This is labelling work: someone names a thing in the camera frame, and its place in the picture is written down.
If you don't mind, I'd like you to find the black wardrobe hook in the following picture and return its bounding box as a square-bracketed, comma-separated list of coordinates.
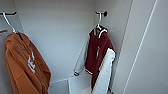
[94, 9, 109, 18]
[0, 11, 18, 17]

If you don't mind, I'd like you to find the tall white storage box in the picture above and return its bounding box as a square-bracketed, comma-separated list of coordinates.
[68, 74, 95, 94]

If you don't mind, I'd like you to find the red white varsity jacket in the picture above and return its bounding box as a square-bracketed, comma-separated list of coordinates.
[73, 25, 117, 93]

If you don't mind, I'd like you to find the white wardrobe door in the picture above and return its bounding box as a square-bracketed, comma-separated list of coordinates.
[112, 0, 168, 94]

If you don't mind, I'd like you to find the white wardrobe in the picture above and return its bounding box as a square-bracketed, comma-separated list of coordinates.
[0, 0, 134, 94]

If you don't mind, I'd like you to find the white clothes hanger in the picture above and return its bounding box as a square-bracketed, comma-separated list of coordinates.
[93, 14, 108, 35]
[0, 12, 18, 34]

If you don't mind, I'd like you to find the orange hooded garment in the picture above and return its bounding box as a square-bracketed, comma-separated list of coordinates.
[3, 31, 52, 94]

